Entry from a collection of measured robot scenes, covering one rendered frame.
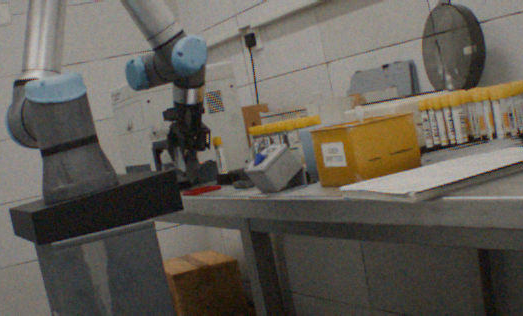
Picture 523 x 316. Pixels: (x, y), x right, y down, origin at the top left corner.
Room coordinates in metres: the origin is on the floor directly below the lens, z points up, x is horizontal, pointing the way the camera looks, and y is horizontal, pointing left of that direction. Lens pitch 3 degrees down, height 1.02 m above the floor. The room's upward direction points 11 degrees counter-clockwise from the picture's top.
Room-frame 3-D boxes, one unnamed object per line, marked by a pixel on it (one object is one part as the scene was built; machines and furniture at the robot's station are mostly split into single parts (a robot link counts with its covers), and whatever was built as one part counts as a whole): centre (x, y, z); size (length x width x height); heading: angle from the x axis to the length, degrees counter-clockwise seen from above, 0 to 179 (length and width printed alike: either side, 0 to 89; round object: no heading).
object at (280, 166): (1.39, -0.04, 0.92); 0.13 x 0.07 x 0.08; 117
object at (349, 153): (1.28, -0.18, 0.92); 0.13 x 0.13 x 0.10; 25
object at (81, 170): (1.39, 0.34, 0.99); 0.15 x 0.15 x 0.10
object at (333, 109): (1.97, -0.20, 0.95); 0.29 x 0.25 x 0.15; 117
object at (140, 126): (2.09, 0.20, 1.03); 0.31 x 0.27 x 0.30; 27
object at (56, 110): (1.39, 0.35, 1.11); 0.13 x 0.12 x 0.14; 36
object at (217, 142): (1.76, 0.04, 0.93); 0.17 x 0.09 x 0.11; 25
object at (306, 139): (1.44, -0.13, 0.92); 0.10 x 0.07 x 0.10; 34
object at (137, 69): (1.65, 0.18, 1.16); 0.11 x 0.11 x 0.08; 36
